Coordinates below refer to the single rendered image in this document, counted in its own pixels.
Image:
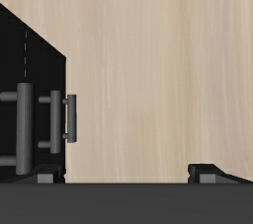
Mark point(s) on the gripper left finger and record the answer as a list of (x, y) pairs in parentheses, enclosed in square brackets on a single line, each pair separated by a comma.
[(46, 177)]

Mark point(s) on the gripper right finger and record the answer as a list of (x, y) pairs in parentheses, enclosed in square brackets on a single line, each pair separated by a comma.
[(207, 177)]

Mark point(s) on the cabinet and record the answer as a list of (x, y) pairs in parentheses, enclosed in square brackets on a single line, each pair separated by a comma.
[(36, 66)]

